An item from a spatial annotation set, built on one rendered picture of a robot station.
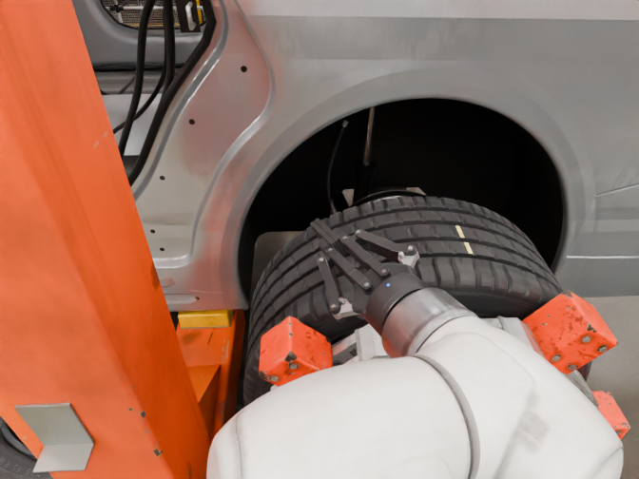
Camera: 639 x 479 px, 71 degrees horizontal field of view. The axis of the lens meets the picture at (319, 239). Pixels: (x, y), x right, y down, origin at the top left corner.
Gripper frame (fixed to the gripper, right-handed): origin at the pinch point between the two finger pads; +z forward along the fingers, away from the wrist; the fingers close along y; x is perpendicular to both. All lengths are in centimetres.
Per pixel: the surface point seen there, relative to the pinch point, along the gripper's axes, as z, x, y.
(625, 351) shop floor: 29, -171, 93
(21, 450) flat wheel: 50, -35, -87
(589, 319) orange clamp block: -21.4, -21.9, 22.0
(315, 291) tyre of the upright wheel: 3.9, -10.1, -5.6
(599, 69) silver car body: 6, -11, 60
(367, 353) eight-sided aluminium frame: -9.2, -13.7, -5.1
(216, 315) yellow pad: 48, -35, -29
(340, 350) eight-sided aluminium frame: -4.4, -15.4, -7.9
